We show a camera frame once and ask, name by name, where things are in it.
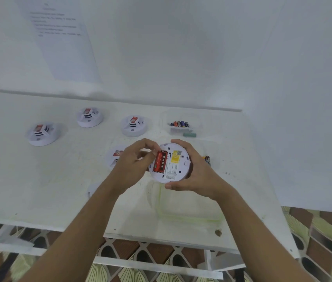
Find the person's right hand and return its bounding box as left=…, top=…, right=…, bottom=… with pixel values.
left=164, top=139, right=238, bottom=202

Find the person's left hand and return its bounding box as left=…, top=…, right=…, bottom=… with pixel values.
left=104, top=139, right=162, bottom=198

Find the white round smoke detector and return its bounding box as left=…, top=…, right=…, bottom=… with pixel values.
left=106, top=146, right=127, bottom=169
left=121, top=115, right=148, bottom=137
left=148, top=143, right=191, bottom=184
left=76, top=107, right=104, bottom=128
left=26, top=123, right=61, bottom=147

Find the large clear plastic container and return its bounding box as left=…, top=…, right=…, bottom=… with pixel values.
left=188, top=139, right=222, bottom=174

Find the large green-rimmed clear lid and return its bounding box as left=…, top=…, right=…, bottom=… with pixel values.
left=147, top=180, right=225, bottom=225

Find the white detector mounting plate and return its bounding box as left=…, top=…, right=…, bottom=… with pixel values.
left=87, top=182, right=102, bottom=199

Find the clear battery container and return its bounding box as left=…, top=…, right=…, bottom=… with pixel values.
left=160, top=110, right=205, bottom=136

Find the person's left forearm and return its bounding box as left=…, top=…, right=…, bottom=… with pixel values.
left=19, top=183, right=125, bottom=282

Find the person's right forearm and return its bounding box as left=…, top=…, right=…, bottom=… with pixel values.
left=216, top=189, right=313, bottom=282

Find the printed white paper sheet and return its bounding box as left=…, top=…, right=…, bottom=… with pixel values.
left=14, top=0, right=102, bottom=83

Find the white metal table frame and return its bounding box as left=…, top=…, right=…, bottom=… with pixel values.
left=0, top=221, right=247, bottom=281

